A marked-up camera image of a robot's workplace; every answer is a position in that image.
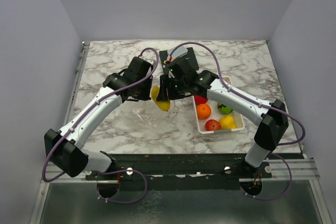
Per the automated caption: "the red toy apple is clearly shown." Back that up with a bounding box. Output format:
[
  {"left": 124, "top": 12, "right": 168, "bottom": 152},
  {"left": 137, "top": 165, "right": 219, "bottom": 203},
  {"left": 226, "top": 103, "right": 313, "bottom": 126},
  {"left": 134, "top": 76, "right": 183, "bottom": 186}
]
[{"left": 194, "top": 95, "right": 208, "bottom": 105}]

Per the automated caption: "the green toy fruit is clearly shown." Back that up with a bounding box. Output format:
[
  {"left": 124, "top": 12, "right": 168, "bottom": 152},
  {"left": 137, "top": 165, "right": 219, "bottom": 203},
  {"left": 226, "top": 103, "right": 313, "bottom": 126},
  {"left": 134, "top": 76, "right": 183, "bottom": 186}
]
[{"left": 217, "top": 103, "right": 233, "bottom": 115}]

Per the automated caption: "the yellow toy mango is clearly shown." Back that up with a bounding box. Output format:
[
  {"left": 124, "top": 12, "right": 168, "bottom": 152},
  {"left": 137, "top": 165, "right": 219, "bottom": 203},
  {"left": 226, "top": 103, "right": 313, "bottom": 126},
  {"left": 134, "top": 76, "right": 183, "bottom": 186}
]
[{"left": 151, "top": 86, "right": 171, "bottom": 112}]

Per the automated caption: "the grey white rectangular box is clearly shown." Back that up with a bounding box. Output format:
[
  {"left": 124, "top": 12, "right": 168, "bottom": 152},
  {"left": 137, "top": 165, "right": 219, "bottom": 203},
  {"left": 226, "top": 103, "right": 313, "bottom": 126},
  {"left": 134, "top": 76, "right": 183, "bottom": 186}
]
[{"left": 167, "top": 46, "right": 188, "bottom": 58}]

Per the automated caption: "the yellow toy pear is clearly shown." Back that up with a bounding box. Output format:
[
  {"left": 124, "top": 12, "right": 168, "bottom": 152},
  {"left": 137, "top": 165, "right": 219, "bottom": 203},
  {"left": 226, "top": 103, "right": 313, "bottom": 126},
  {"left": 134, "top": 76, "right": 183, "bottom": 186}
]
[{"left": 219, "top": 115, "right": 236, "bottom": 130}]

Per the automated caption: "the white perforated plastic basket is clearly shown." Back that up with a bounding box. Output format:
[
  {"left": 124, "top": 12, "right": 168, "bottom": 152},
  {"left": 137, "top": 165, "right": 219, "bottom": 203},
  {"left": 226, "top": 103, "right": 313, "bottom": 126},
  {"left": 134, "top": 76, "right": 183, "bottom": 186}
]
[{"left": 193, "top": 76, "right": 246, "bottom": 134}]

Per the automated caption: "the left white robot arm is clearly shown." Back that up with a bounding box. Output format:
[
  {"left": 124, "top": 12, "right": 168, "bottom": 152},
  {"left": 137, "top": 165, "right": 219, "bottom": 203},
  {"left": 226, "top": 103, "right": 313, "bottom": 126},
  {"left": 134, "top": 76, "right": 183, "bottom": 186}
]
[{"left": 44, "top": 57, "right": 154, "bottom": 179}]

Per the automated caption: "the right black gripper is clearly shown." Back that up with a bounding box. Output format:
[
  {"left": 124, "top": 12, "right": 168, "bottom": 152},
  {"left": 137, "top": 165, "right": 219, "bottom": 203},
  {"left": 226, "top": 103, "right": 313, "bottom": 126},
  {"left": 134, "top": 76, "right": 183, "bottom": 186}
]
[{"left": 157, "top": 74, "right": 187, "bottom": 102}]

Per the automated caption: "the orange toy fruit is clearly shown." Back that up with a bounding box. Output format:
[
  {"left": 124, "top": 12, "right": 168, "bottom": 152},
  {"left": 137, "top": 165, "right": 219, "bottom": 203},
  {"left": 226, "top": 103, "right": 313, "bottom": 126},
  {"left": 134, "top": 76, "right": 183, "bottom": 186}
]
[{"left": 196, "top": 103, "right": 212, "bottom": 120}]

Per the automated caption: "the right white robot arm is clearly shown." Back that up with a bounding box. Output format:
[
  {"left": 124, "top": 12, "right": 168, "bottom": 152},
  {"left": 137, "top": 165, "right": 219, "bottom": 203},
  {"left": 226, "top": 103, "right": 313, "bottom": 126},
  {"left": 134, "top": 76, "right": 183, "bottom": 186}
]
[{"left": 157, "top": 58, "right": 289, "bottom": 177}]

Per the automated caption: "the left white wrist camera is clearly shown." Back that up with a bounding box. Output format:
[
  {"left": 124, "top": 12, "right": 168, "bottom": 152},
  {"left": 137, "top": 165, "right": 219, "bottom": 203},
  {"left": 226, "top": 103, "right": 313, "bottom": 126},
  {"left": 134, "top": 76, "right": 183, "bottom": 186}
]
[{"left": 146, "top": 59, "right": 156, "bottom": 69}]

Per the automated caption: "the black cutting board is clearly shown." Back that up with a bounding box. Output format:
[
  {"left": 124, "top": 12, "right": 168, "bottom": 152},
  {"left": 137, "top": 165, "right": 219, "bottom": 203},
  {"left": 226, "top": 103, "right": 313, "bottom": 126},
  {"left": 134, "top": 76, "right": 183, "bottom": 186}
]
[{"left": 159, "top": 46, "right": 199, "bottom": 74}]

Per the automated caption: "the clear zip top bag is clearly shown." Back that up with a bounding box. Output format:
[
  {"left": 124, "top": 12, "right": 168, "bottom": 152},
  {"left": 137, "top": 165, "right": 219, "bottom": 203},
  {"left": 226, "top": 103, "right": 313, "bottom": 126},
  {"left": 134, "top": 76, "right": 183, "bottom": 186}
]
[{"left": 132, "top": 100, "right": 175, "bottom": 127}]

